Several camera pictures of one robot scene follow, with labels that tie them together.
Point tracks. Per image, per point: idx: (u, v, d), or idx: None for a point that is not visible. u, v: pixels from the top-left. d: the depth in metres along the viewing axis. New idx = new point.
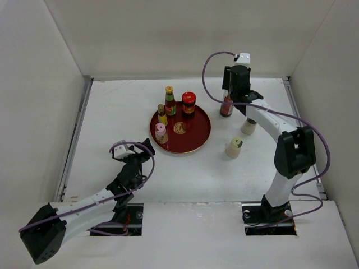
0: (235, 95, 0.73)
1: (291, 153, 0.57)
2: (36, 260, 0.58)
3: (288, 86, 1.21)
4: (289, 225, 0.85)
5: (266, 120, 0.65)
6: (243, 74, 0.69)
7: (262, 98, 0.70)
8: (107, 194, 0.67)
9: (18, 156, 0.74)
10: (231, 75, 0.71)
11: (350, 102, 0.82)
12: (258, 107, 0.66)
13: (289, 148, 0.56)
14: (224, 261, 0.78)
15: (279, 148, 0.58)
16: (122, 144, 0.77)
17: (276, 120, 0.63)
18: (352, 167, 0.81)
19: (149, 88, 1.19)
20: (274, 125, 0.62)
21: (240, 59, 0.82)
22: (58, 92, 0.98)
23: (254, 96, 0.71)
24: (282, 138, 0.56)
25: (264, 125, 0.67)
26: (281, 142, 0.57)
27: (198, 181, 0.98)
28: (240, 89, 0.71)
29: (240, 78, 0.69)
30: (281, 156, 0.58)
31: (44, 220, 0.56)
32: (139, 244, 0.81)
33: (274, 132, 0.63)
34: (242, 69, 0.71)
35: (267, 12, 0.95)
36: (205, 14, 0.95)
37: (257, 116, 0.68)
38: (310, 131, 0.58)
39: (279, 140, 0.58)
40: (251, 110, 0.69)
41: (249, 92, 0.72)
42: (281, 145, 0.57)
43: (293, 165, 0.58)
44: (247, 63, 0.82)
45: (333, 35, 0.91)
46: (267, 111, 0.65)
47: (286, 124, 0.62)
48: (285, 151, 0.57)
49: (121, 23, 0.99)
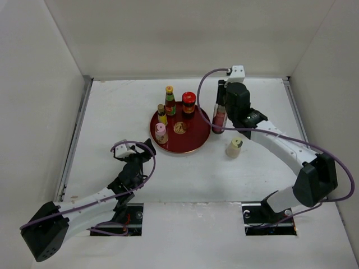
0: (235, 116, 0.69)
1: (315, 185, 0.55)
2: (37, 258, 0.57)
3: (288, 86, 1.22)
4: (289, 225, 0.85)
5: (279, 147, 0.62)
6: (243, 95, 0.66)
7: (266, 119, 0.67)
8: (109, 193, 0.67)
9: (18, 155, 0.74)
10: (230, 97, 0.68)
11: (350, 102, 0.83)
12: (267, 133, 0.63)
13: (313, 180, 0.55)
14: (224, 261, 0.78)
15: (300, 179, 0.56)
16: (123, 144, 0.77)
17: (290, 148, 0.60)
18: (352, 167, 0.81)
19: (150, 88, 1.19)
20: (290, 154, 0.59)
21: (234, 72, 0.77)
22: (58, 92, 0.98)
23: (257, 116, 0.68)
24: (305, 171, 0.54)
25: (275, 150, 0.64)
26: (304, 175, 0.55)
27: (199, 181, 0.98)
28: (241, 110, 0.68)
29: (240, 100, 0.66)
30: (304, 187, 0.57)
31: (46, 217, 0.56)
32: (139, 244, 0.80)
33: (290, 161, 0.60)
34: (240, 88, 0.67)
35: (267, 12, 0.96)
36: (205, 14, 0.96)
37: (265, 141, 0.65)
38: (330, 158, 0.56)
39: (300, 173, 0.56)
40: (257, 134, 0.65)
41: (250, 112, 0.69)
42: (304, 177, 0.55)
43: (316, 196, 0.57)
44: (242, 77, 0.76)
45: (332, 35, 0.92)
46: (279, 137, 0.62)
47: (303, 151, 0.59)
48: (309, 183, 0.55)
49: (122, 23, 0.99)
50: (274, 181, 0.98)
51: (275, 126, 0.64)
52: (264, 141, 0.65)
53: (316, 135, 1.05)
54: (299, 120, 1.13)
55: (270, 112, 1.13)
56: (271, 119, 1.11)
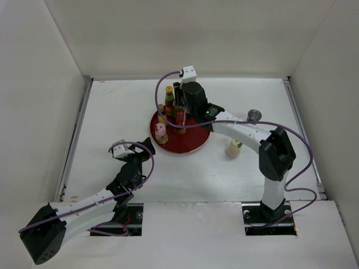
0: (196, 114, 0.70)
1: (275, 159, 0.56)
2: (36, 260, 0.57)
3: (288, 86, 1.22)
4: (289, 225, 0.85)
5: (238, 133, 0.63)
6: (198, 93, 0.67)
7: (224, 111, 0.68)
8: (107, 194, 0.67)
9: (18, 156, 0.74)
10: (186, 96, 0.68)
11: (351, 102, 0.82)
12: (225, 121, 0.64)
13: (273, 156, 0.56)
14: (224, 261, 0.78)
15: (262, 157, 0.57)
16: (121, 144, 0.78)
17: (248, 130, 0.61)
18: (353, 167, 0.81)
19: (149, 88, 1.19)
20: (248, 136, 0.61)
21: (185, 73, 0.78)
22: (58, 92, 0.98)
23: (215, 110, 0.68)
24: (264, 149, 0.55)
25: (236, 137, 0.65)
26: (263, 152, 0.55)
27: (198, 181, 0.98)
28: (199, 107, 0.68)
29: (197, 98, 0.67)
30: (267, 163, 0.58)
31: (44, 221, 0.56)
32: (139, 244, 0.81)
33: (251, 143, 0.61)
34: (194, 87, 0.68)
35: (267, 12, 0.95)
36: (205, 13, 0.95)
37: (226, 131, 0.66)
38: (283, 131, 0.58)
39: (260, 151, 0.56)
40: (218, 125, 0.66)
41: (208, 107, 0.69)
42: (265, 154, 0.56)
43: (279, 170, 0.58)
44: (194, 75, 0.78)
45: (333, 35, 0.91)
46: (236, 123, 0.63)
47: (259, 131, 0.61)
48: (271, 159, 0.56)
49: (121, 23, 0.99)
50: None
51: (231, 115, 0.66)
52: (224, 130, 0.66)
53: (316, 135, 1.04)
54: (299, 120, 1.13)
55: (270, 111, 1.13)
56: (271, 119, 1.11)
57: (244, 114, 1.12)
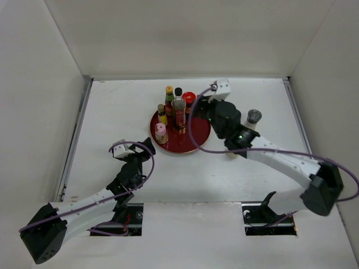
0: (226, 138, 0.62)
1: (327, 196, 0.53)
2: (37, 260, 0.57)
3: (288, 86, 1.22)
4: (289, 225, 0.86)
5: (279, 163, 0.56)
6: (234, 116, 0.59)
7: (259, 135, 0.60)
8: (108, 194, 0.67)
9: (19, 156, 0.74)
10: (219, 118, 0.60)
11: (351, 102, 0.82)
12: (265, 151, 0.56)
13: (324, 193, 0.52)
14: (224, 261, 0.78)
15: (312, 193, 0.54)
16: (121, 144, 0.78)
17: (293, 162, 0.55)
18: (353, 167, 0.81)
19: (150, 88, 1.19)
20: (294, 169, 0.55)
21: (219, 88, 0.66)
22: (58, 93, 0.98)
23: (249, 134, 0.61)
24: (317, 188, 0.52)
25: (274, 166, 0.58)
26: (316, 190, 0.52)
27: (198, 181, 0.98)
28: (233, 130, 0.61)
29: (233, 123, 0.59)
30: (317, 200, 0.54)
31: (45, 220, 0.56)
32: (139, 244, 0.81)
33: (297, 176, 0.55)
34: (229, 108, 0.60)
35: (267, 12, 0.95)
36: (205, 13, 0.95)
37: (262, 158, 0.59)
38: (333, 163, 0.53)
39: (310, 188, 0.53)
40: (253, 153, 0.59)
41: (242, 130, 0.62)
42: (316, 191, 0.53)
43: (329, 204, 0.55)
44: (228, 92, 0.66)
45: (333, 35, 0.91)
46: (277, 152, 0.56)
47: (305, 163, 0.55)
48: (322, 196, 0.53)
49: (121, 24, 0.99)
50: (274, 180, 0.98)
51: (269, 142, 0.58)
52: (260, 158, 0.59)
53: (316, 135, 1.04)
54: (299, 120, 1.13)
55: (270, 111, 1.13)
56: (271, 119, 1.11)
57: (244, 114, 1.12)
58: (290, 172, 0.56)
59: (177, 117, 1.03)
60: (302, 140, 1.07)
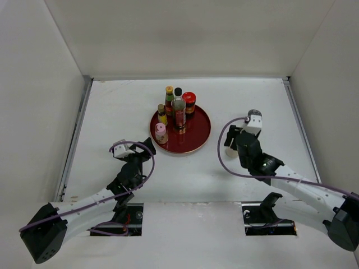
0: (252, 166, 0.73)
1: (351, 230, 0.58)
2: (37, 260, 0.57)
3: (288, 86, 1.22)
4: (288, 225, 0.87)
5: (303, 193, 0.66)
6: (252, 145, 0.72)
7: (282, 164, 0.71)
8: (107, 194, 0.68)
9: (18, 156, 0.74)
10: (240, 148, 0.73)
11: (351, 102, 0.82)
12: (289, 180, 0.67)
13: (348, 227, 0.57)
14: (224, 261, 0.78)
15: (335, 225, 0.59)
16: (122, 144, 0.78)
17: (316, 194, 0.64)
18: (353, 168, 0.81)
19: (150, 88, 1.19)
20: (317, 199, 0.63)
21: (252, 122, 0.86)
22: (58, 93, 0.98)
23: (272, 162, 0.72)
24: (339, 219, 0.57)
25: (299, 196, 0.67)
26: (339, 222, 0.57)
27: (198, 181, 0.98)
28: (255, 159, 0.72)
29: (252, 150, 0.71)
30: (340, 231, 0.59)
31: (45, 219, 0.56)
32: (139, 244, 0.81)
33: (321, 207, 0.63)
34: (248, 139, 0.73)
35: (267, 12, 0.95)
36: (205, 13, 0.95)
37: (288, 188, 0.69)
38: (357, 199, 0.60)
39: (334, 219, 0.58)
40: (279, 181, 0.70)
41: (264, 158, 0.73)
42: (339, 224, 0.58)
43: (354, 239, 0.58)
44: (259, 126, 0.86)
45: (334, 35, 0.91)
46: (300, 182, 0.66)
47: (328, 195, 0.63)
48: (346, 230, 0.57)
49: (121, 24, 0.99)
50: None
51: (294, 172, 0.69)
52: (285, 187, 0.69)
53: (316, 135, 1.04)
54: (299, 120, 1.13)
55: (270, 112, 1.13)
56: (271, 119, 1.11)
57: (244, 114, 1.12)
58: (314, 202, 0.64)
59: (177, 117, 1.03)
60: (302, 140, 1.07)
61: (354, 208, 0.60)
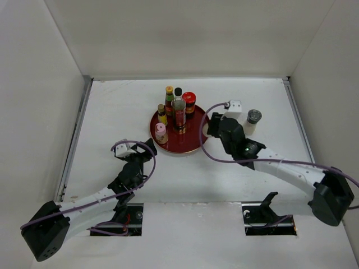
0: (235, 151, 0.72)
1: (335, 206, 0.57)
2: (38, 258, 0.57)
3: (288, 86, 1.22)
4: (289, 225, 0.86)
5: (285, 172, 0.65)
6: (235, 130, 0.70)
7: (264, 147, 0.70)
8: (109, 193, 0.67)
9: (18, 155, 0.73)
10: (224, 133, 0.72)
11: (351, 101, 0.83)
12: (270, 160, 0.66)
13: (329, 200, 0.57)
14: (224, 261, 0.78)
15: (318, 202, 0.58)
16: (123, 143, 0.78)
17: (298, 171, 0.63)
18: (353, 167, 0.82)
19: (150, 88, 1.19)
20: (298, 176, 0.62)
21: (232, 107, 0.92)
22: (58, 93, 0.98)
23: (255, 146, 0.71)
24: (320, 193, 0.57)
25: (281, 176, 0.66)
26: (320, 196, 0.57)
27: (198, 181, 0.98)
28: (238, 144, 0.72)
29: (235, 135, 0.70)
30: (323, 208, 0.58)
31: (47, 216, 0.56)
32: (139, 244, 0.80)
33: (301, 184, 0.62)
34: (231, 124, 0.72)
35: (267, 13, 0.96)
36: (206, 14, 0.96)
37: (270, 170, 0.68)
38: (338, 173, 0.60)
39: (314, 194, 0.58)
40: (261, 164, 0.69)
41: (248, 143, 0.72)
42: (321, 199, 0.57)
43: (338, 214, 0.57)
44: (239, 111, 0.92)
45: (333, 35, 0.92)
46: (281, 162, 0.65)
47: (309, 172, 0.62)
48: (328, 204, 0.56)
49: (122, 24, 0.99)
50: (274, 180, 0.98)
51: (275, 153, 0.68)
52: (268, 168, 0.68)
53: (316, 136, 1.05)
54: (299, 120, 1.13)
55: (270, 112, 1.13)
56: (271, 119, 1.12)
57: (244, 114, 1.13)
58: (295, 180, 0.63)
59: (178, 117, 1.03)
60: (302, 140, 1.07)
61: (335, 182, 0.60)
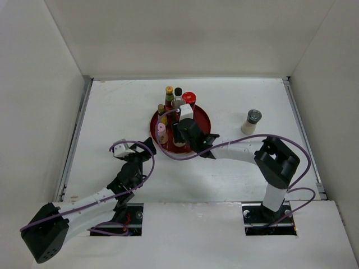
0: (195, 145, 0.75)
1: (276, 167, 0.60)
2: (38, 259, 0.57)
3: (288, 86, 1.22)
4: (289, 225, 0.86)
5: (235, 151, 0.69)
6: (192, 126, 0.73)
7: (218, 136, 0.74)
8: (109, 193, 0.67)
9: (18, 156, 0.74)
10: (183, 132, 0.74)
11: (351, 101, 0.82)
12: (220, 145, 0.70)
13: (270, 163, 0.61)
14: (224, 261, 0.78)
15: (263, 168, 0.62)
16: (122, 143, 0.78)
17: (243, 147, 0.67)
18: (353, 168, 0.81)
19: (150, 88, 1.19)
20: (243, 151, 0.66)
21: (182, 111, 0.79)
22: (58, 93, 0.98)
23: (212, 138, 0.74)
24: (260, 159, 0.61)
25: (235, 156, 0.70)
26: (261, 162, 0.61)
27: (198, 181, 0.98)
28: (197, 139, 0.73)
29: (192, 131, 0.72)
30: (269, 172, 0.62)
31: (46, 218, 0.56)
32: (139, 244, 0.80)
33: (249, 157, 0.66)
34: (188, 121, 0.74)
35: (267, 12, 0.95)
36: (206, 13, 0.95)
37: (225, 153, 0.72)
38: (275, 138, 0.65)
39: (259, 163, 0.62)
40: (216, 151, 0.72)
41: (205, 137, 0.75)
42: (263, 165, 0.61)
43: (284, 175, 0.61)
44: (190, 113, 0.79)
45: (334, 35, 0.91)
46: (230, 143, 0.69)
47: (252, 145, 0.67)
48: (269, 167, 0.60)
49: (121, 24, 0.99)
50: None
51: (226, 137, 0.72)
52: (222, 153, 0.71)
53: (316, 136, 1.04)
54: (299, 120, 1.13)
55: (270, 112, 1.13)
56: (271, 119, 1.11)
57: (244, 114, 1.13)
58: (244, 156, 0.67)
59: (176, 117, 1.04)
60: (302, 140, 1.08)
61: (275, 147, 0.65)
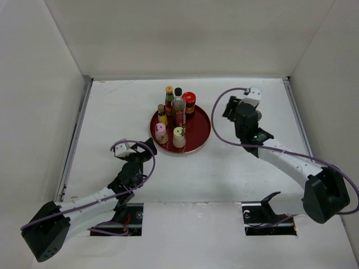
0: (243, 136, 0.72)
1: (324, 200, 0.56)
2: (38, 259, 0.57)
3: (288, 86, 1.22)
4: (289, 225, 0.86)
5: (285, 162, 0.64)
6: (251, 115, 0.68)
7: (272, 138, 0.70)
8: (109, 193, 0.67)
9: (18, 156, 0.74)
10: (238, 117, 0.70)
11: (351, 101, 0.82)
12: (273, 149, 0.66)
13: (320, 194, 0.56)
14: (224, 261, 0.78)
15: (308, 194, 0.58)
16: (123, 142, 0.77)
17: (296, 162, 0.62)
18: (352, 168, 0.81)
19: (150, 88, 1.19)
20: (295, 167, 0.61)
21: (252, 94, 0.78)
22: (58, 93, 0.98)
23: (263, 135, 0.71)
24: (311, 184, 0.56)
25: (281, 166, 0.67)
26: (311, 188, 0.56)
27: (198, 181, 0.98)
28: (249, 130, 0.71)
29: (248, 120, 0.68)
30: (312, 200, 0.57)
31: (48, 217, 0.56)
32: (139, 244, 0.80)
33: (297, 175, 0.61)
34: (249, 109, 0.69)
35: (267, 12, 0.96)
36: (206, 14, 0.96)
37: (272, 158, 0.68)
38: (336, 171, 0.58)
39: (307, 186, 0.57)
40: (265, 152, 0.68)
41: (258, 131, 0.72)
42: (312, 191, 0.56)
43: (326, 209, 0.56)
44: (258, 100, 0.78)
45: (333, 35, 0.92)
46: (284, 152, 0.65)
47: (308, 165, 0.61)
48: (317, 196, 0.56)
49: (121, 24, 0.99)
50: (274, 180, 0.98)
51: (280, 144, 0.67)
52: (270, 157, 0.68)
53: (316, 136, 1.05)
54: (299, 120, 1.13)
55: (270, 112, 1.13)
56: (271, 119, 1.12)
57: None
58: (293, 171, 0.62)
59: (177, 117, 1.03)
60: (302, 140, 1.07)
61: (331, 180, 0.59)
